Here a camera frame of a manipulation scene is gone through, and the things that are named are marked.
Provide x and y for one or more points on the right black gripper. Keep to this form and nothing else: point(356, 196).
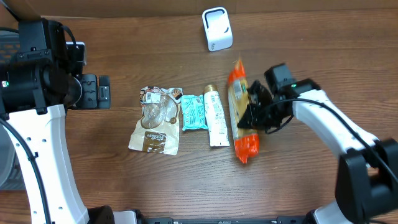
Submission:
point(253, 114)

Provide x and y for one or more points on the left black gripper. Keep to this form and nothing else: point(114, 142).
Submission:
point(91, 82)

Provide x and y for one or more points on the orange spaghetti packet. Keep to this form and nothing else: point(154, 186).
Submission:
point(246, 141)

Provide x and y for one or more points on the white tube gold cap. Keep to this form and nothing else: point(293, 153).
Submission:
point(215, 118)

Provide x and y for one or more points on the teal snack packet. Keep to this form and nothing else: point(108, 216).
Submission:
point(193, 112)

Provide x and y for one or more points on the beige brown bread bag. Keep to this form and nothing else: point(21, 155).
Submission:
point(158, 129)

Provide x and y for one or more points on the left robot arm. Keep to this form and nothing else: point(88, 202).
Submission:
point(38, 86)

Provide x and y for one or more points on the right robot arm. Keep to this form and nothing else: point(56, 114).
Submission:
point(366, 184)

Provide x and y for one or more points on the white barcode scanner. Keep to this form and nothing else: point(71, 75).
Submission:
point(217, 28)

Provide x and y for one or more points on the grey plastic mesh basket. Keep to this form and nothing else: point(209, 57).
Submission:
point(11, 174)

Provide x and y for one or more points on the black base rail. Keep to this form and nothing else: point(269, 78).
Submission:
point(278, 220)

